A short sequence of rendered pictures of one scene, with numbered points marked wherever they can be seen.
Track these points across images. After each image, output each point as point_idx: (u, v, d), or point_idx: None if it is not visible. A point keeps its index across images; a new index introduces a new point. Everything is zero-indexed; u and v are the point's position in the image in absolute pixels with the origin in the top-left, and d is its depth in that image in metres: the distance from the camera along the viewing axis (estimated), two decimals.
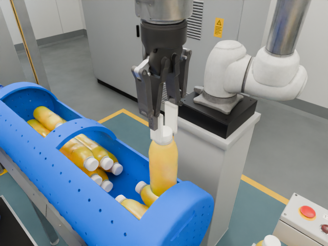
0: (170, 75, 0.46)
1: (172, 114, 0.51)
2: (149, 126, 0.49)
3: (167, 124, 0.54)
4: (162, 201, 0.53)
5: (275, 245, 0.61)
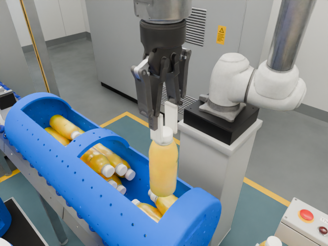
0: (169, 75, 0.46)
1: (172, 114, 0.51)
2: (149, 126, 0.49)
3: (167, 124, 0.54)
4: (177, 206, 0.60)
5: (276, 245, 0.68)
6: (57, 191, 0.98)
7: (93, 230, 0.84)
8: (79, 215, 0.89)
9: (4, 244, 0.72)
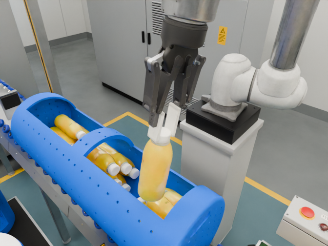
0: (180, 76, 0.47)
1: (173, 116, 0.51)
2: (148, 122, 0.49)
3: (167, 126, 0.54)
4: (182, 203, 0.62)
5: (163, 133, 0.51)
6: (62, 190, 0.99)
7: (98, 227, 0.86)
8: (84, 213, 0.91)
9: (12, 241, 0.74)
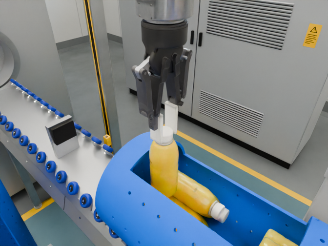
0: (170, 75, 0.46)
1: (172, 114, 0.51)
2: (149, 126, 0.49)
3: (167, 124, 0.54)
4: None
5: (165, 133, 0.52)
6: None
7: None
8: None
9: None
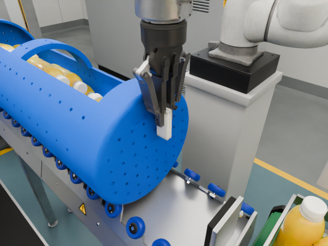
0: (160, 78, 0.45)
1: None
2: (172, 116, 0.52)
3: (166, 131, 0.52)
4: (125, 85, 0.49)
5: None
6: (34, 142, 0.77)
7: (78, 177, 0.64)
8: (61, 165, 0.69)
9: None
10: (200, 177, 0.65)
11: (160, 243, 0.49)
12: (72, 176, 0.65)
